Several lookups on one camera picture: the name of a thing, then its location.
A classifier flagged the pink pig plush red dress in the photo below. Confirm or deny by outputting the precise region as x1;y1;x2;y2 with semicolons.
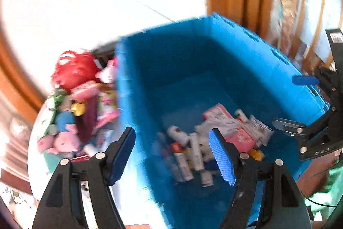
95;58;117;84

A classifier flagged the white paper roll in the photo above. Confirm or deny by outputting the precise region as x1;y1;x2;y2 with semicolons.
83;143;99;158

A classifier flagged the blue plastic crate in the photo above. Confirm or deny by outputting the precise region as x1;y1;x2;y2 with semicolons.
116;14;329;228

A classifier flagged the red plush bag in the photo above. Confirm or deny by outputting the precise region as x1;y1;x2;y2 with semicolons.
51;51;100;92

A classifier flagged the yellow rubber duck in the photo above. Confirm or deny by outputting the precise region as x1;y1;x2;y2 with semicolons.
70;103;86;117

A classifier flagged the dark maroon cloth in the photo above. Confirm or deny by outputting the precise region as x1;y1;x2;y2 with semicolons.
76;96;98;143

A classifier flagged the white red eye ointment box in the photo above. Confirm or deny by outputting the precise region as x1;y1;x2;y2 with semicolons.
190;132;204;171

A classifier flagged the pink pig plush blue body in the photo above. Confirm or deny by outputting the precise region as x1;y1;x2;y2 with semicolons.
53;111;81;153

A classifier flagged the green-bodied pink pig plush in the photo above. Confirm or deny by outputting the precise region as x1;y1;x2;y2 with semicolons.
37;134;62;174

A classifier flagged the pink white large box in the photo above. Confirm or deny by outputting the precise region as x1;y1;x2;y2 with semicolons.
195;103;255;153

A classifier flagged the pink printed bag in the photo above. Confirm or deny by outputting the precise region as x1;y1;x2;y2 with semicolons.
71;81;119;129

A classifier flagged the light blue bed sheet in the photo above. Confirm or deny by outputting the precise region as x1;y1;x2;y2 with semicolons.
26;94;167;229

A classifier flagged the white medicine bottle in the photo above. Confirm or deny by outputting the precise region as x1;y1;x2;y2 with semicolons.
167;126;190;147

